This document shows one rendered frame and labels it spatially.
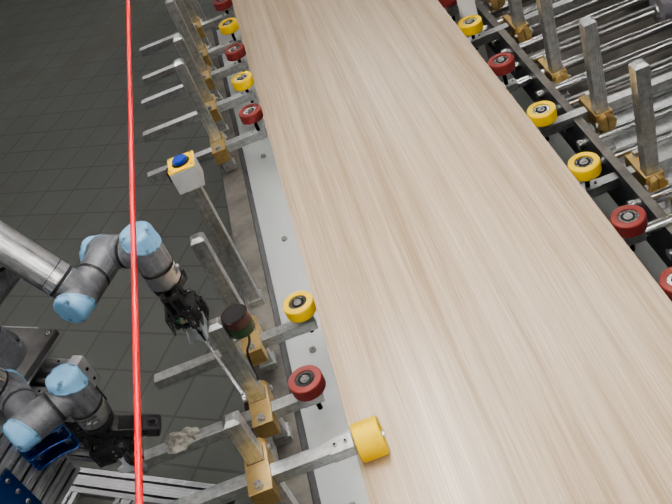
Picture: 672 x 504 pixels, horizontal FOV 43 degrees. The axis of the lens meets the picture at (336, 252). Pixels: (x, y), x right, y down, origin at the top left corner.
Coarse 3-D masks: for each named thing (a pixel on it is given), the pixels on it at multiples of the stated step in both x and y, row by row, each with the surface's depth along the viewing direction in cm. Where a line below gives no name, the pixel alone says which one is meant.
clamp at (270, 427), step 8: (264, 384) 199; (248, 400) 197; (264, 400) 195; (272, 400) 198; (256, 408) 194; (264, 408) 193; (256, 416) 192; (272, 416) 191; (256, 424) 190; (264, 424) 190; (272, 424) 191; (256, 432) 191; (264, 432) 192; (272, 432) 192
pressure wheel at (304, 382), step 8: (304, 368) 193; (312, 368) 192; (296, 376) 192; (304, 376) 191; (312, 376) 191; (320, 376) 190; (288, 384) 191; (296, 384) 191; (304, 384) 190; (312, 384) 189; (320, 384) 189; (296, 392) 189; (304, 392) 188; (312, 392) 188; (320, 392) 190; (304, 400) 190; (320, 408) 197
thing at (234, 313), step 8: (240, 304) 182; (224, 312) 182; (232, 312) 181; (240, 312) 180; (224, 320) 180; (232, 320) 179; (248, 336) 185; (248, 344) 187; (248, 352) 188; (248, 360) 190; (256, 376) 194
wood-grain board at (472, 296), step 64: (256, 0) 354; (320, 0) 334; (384, 0) 316; (256, 64) 312; (320, 64) 296; (384, 64) 282; (448, 64) 269; (320, 128) 266; (384, 128) 255; (448, 128) 244; (512, 128) 234; (320, 192) 241; (384, 192) 232; (448, 192) 223; (512, 192) 215; (576, 192) 208; (320, 256) 221; (384, 256) 213; (448, 256) 206; (512, 256) 199; (576, 256) 192; (320, 320) 204; (384, 320) 197; (448, 320) 191; (512, 320) 185; (576, 320) 179; (640, 320) 174; (384, 384) 183; (448, 384) 178; (512, 384) 172; (576, 384) 168; (640, 384) 163; (448, 448) 166; (512, 448) 162; (576, 448) 158; (640, 448) 153
